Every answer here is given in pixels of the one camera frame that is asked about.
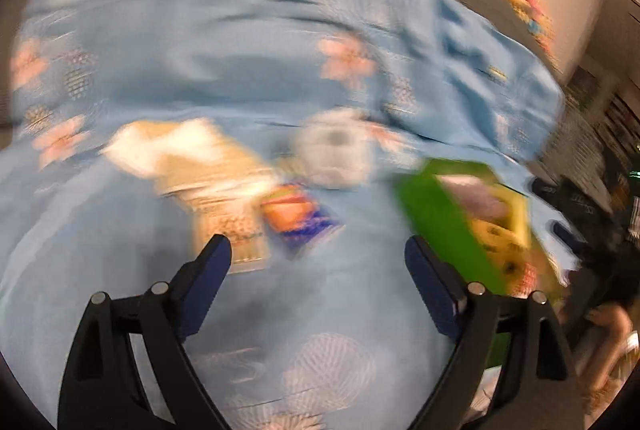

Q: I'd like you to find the person's right hand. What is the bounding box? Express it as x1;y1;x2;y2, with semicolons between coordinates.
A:
585;300;640;391

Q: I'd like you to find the pile of colourful plush toys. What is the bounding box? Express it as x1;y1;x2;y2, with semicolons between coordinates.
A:
500;0;557;57

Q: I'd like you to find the beige and white towel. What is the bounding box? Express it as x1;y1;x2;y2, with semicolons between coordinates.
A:
102;117;281;271

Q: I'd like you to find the pink fuzzy cloth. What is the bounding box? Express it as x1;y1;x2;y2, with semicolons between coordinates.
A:
440;175;506;221

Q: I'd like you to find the green cardboard box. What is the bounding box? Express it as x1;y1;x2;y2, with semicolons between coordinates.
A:
395;159;571;368

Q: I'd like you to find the blue floral bed sheet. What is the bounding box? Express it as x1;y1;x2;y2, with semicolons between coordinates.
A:
0;0;566;430

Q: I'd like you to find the orange and blue tissue packet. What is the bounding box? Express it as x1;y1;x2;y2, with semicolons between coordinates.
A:
260;183;346;261

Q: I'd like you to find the light blue plush toy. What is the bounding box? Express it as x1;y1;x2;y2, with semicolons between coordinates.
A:
292;107;376;188

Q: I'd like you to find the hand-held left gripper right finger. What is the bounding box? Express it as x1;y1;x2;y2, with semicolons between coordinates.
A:
404;235;586;430

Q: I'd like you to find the yellow plush toy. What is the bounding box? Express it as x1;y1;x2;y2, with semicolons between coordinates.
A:
470;215;531;282

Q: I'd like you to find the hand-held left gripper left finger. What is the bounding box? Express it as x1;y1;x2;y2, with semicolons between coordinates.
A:
57;234;233;430

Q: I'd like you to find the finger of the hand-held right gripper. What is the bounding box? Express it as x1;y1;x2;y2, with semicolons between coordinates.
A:
547;217;586;271
530;177;601;217

